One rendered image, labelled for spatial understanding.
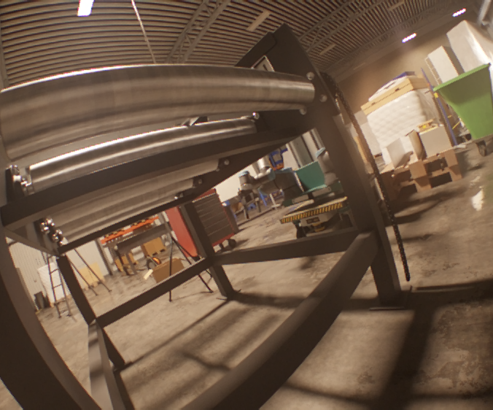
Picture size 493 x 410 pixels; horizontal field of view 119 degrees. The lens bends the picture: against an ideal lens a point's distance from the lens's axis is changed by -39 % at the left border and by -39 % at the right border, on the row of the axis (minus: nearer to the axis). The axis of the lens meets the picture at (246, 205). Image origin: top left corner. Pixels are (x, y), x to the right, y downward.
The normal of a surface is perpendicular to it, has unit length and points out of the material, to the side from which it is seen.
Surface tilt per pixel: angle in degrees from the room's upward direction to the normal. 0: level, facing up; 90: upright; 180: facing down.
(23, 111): 110
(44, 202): 90
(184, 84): 115
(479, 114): 101
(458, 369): 0
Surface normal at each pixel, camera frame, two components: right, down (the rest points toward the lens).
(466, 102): -0.68, 0.52
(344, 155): -0.69, 0.33
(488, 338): -0.41, -0.91
